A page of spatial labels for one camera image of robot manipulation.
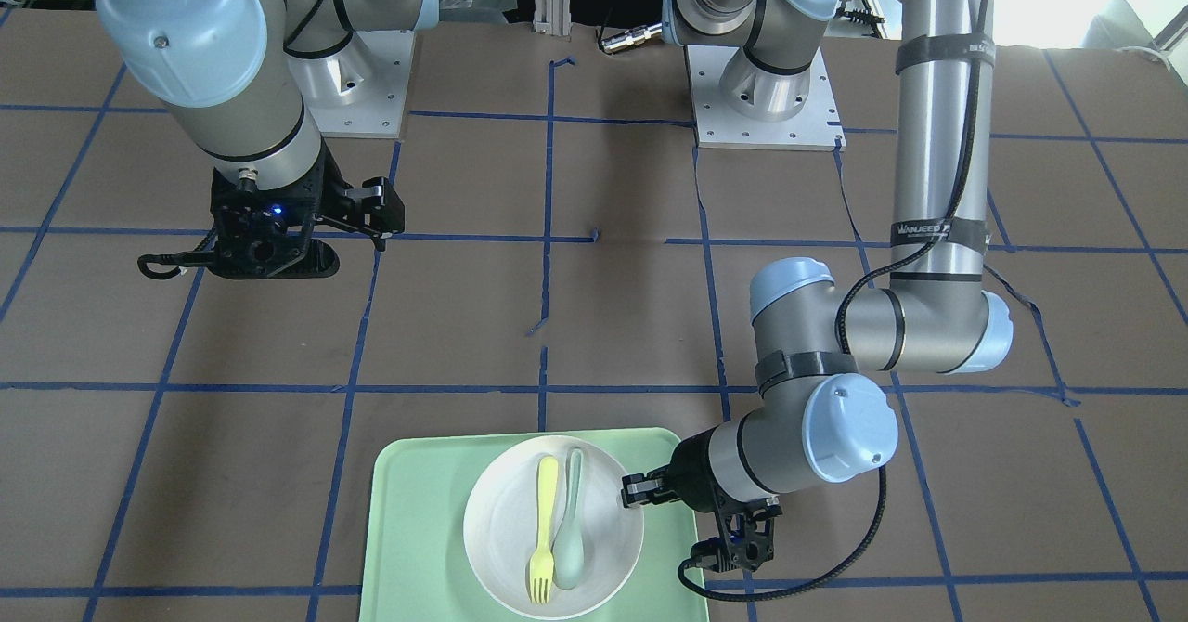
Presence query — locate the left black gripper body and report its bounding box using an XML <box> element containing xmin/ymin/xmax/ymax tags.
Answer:
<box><xmin>658</xmin><ymin>436</ymin><xmax>778</xmax><ymax>521</ymax></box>

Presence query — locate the yellow plastic fork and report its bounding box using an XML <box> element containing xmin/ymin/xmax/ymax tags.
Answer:
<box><xmin>529</xmin><ymin>453</ymin><xmax>560</xmax><ymax>605</ymax></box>

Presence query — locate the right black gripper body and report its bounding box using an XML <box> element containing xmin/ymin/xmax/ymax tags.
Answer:
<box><xmin>211</xmin><ymin>153</ymin><xmax>341</xmax><ymax>280</ymax></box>

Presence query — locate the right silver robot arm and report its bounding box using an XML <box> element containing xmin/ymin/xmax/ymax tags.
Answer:
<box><xmin>95</xmin><ymin>0</ymin><xmax>440</xmax><ymax>280</ymax></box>

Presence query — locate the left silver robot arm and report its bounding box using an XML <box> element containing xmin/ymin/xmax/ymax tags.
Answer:
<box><xmin>621</xmin><ymin>0</ymin><xmax>1015</xmax><ymax>575</ymax></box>

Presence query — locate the silver cable connector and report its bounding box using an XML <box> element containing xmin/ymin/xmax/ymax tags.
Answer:
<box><xmin>598</xmin><ymin>23</ymin><xmax>665</xmax><ymax>56</ymax></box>

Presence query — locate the white round plate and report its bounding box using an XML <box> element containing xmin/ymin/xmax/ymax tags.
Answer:
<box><xmin>463</xmin><ymin>434</ymin><xmax>645</xmax><ymax>621</ymax></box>

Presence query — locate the pale green plastic spoon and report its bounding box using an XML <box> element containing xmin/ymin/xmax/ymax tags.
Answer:
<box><xmin>552</xmin><ymin>448</ymin><xmax>586</xmax><ymax>590</ymax></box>

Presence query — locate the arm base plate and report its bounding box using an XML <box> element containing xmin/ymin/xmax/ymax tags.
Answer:
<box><xmin>685</xmin><ymin>45</ymin><xmax>847</xmax><ymax>151</ymax></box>
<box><xmin>287</xmin><ymin>31</ymin><xmax>417</xmax><ymax>139</ymax></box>

